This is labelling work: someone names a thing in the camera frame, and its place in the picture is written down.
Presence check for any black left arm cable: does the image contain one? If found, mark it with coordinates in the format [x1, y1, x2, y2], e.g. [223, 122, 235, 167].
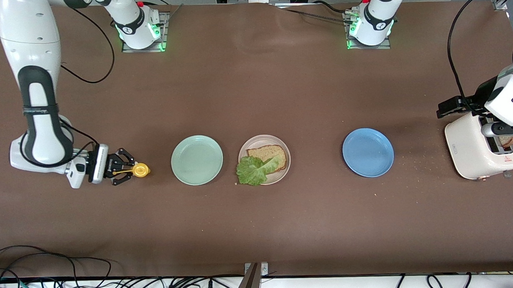
[446, 0, 513, 112]

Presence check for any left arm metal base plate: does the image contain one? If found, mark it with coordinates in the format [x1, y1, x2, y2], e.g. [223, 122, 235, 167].
[345, 9, 392, 51]

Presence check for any black base cable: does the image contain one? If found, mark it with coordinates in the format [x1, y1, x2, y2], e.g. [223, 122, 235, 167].
[275, 4, 355, 29]
[311, 0, 351, 15]

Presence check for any yellow mustard squeeze bottle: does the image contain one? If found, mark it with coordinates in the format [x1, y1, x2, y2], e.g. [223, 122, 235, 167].
[112, 162, 151, 180]

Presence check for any green plate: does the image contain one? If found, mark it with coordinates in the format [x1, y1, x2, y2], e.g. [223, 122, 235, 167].
[170, 134, 225, 187]

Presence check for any green lettuce leaf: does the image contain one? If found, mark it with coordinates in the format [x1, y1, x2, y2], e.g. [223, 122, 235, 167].
[235, 154, 281, 187]

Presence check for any grey metal table bracket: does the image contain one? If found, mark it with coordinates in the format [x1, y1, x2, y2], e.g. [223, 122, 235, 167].
[233, 262, 270, 288]

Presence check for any blue plate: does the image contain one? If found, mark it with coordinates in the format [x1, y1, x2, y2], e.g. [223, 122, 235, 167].
[341, 127, 395, 179]

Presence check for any cream white toaster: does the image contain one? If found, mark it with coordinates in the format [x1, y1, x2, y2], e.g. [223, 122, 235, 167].
[444, 107, 513, 181]

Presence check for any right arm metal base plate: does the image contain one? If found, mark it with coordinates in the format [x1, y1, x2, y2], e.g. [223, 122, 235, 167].
[120, 11, 169, 54]

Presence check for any beige plate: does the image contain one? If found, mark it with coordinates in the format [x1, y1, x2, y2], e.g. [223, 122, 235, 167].
[238, 134, 292, 186]

